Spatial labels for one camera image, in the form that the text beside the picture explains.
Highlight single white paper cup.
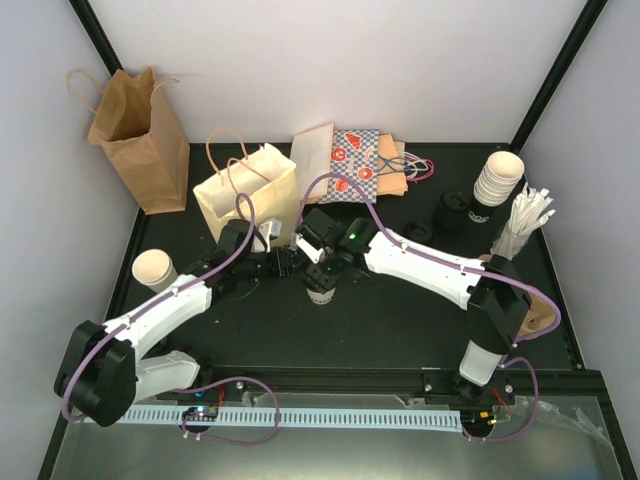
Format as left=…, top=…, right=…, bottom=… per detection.
left=306, top=285, right=336, bottom=305

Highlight cream paper bag with handles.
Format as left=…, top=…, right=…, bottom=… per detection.
left=193, top=127, right=302, bottom=246

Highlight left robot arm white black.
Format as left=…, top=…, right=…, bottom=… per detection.
left=54, top=218, right=293, bottom=427

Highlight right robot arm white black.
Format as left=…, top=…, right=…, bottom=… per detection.
left=291, top=209, right=532, bottom=404

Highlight brown flat paper bag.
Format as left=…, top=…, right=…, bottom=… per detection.
left=377, top=134, right=408, bottom=196

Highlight blue checkered paper bag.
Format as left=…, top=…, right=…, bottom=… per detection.
left=317, top=129, right=379, bottom=204

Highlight white flat paper bag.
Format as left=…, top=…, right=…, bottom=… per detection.
left=289, top=123, right=334, bottom=196

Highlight tall black lid stack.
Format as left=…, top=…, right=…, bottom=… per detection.
left=433, top=190, right=470, bottom=233

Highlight left stack of paper cups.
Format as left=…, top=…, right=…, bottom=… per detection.
left=131, top=249, right=178, bottom=293

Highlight stack of white paper cups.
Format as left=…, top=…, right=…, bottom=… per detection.
left=468, top=151, right=525, bottom=223

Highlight small circuit board with LEDs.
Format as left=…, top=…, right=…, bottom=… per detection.
left=181, top=405, right=218, bottom=422

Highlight glass of wrapped stirrers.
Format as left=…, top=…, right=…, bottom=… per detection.
left=490, top=183, right=555, bottom=260

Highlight standing brown paper bag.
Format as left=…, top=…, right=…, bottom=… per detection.
left=66, top=67, right=190, bottom=215

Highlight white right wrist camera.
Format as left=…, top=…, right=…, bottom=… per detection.
left=293, top=233, right=325, bottom=264

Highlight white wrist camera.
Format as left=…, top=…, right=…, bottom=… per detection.
left=293, top=233, right=325, bottom=264
left=253, top=218, right=282, bottom=253

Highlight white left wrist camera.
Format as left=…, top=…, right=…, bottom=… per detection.
left=253, top=218, right=282, bottom=253

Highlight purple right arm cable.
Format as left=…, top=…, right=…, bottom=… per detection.
left=299, top=172, right=563, bottom=445

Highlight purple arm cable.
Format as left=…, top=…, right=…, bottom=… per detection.
left=299, top=172, right=563, bottom=445
left=60, top=192, right=261, bottom=420

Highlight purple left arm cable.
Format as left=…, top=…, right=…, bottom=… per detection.
left=60, top=192, right=261, bottom=420

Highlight coloured bag handle cords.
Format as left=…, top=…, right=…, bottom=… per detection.
left=377, top=149, right=436, bottom=182

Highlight purple cable loop at front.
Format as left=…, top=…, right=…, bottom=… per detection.
left=179, top=376, right=284, bottom=446

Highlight light blue slotted cable duct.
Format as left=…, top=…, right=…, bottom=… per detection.
left=119, top=403, right=463, bottom=433

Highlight black right frame post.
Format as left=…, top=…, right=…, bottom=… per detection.
left=509, top=0, right=608, bottom=154

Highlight black frame post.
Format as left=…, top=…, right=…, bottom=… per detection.
left=509, top=0, right=608, bottom=154
left=69, top=0, right=123, bottom=75

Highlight black left frame post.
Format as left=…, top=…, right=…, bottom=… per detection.
left=69, top=0, right=123, bottom=75

